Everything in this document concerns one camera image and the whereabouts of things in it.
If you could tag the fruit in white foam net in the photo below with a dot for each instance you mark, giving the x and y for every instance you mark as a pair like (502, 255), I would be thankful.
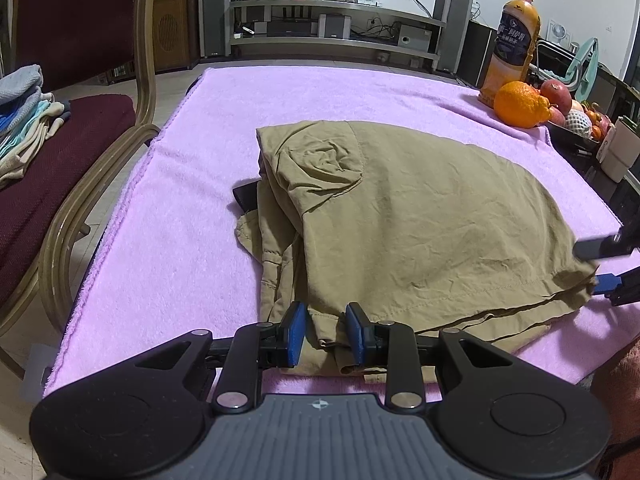
(579, 122)

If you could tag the teal cloth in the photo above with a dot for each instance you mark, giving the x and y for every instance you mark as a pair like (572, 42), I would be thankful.
(585, 67)

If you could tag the brown wooden cabinet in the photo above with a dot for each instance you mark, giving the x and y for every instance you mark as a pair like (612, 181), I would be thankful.
(172, 35)

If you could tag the small white fan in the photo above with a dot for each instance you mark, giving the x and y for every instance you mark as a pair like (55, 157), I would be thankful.
(558, 31)

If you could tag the maroon padded chair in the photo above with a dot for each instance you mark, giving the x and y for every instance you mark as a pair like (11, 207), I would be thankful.
(75, 20)

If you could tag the dark red apple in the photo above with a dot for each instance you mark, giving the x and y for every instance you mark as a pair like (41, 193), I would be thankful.
(557, 95)

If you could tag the pink dragon fruit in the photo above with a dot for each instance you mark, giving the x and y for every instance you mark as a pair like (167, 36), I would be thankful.
(604, 121)

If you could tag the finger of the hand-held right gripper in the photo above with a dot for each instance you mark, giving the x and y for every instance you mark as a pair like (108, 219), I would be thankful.
(592, 248)
(607, 285)

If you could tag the pale peach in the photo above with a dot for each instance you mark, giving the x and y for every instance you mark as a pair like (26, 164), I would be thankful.
(576, 106)

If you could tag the stack of folded clothes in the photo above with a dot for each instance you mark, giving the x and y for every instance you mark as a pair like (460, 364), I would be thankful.
(25, 120)

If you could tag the chrome office chair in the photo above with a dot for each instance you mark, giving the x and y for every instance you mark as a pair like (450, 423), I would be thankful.
(552, 57)

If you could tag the grey television stand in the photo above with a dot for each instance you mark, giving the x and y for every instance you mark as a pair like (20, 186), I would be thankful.
(340, 7)

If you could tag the khaki pants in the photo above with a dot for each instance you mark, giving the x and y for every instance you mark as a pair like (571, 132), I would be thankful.
(410, 220)

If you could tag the black router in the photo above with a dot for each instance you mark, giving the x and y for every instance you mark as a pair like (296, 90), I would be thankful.
(292, 28)

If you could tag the pink towel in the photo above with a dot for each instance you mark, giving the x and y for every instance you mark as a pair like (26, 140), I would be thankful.
(190, 210)

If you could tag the white cup with green lid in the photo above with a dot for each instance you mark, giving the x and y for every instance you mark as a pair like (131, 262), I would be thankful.
(620, 152)

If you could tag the dark sideboard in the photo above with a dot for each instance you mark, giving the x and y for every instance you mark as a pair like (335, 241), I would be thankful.
(475, 55)

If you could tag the orange juice bottle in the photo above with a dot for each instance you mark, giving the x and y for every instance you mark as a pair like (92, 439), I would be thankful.
(515, 45)

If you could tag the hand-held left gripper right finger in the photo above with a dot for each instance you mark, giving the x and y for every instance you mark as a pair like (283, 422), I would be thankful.
(355, 335)

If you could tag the black fruit tray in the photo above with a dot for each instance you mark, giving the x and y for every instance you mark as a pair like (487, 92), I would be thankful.
(570, 137)

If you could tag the grey subwoofer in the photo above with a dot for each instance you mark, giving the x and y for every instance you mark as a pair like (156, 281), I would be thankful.
(415, 37)

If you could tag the large orange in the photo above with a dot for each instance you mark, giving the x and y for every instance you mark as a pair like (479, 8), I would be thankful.
(520, 105)

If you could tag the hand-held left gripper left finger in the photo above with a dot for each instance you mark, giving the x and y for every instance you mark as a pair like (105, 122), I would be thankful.
(297, 335)

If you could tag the small silver speaker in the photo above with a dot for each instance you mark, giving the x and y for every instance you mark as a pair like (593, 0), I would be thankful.
(334, 26)

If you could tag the grey tall speaker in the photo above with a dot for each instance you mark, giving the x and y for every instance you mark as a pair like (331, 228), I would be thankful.
(454, 20)
(216, 10)

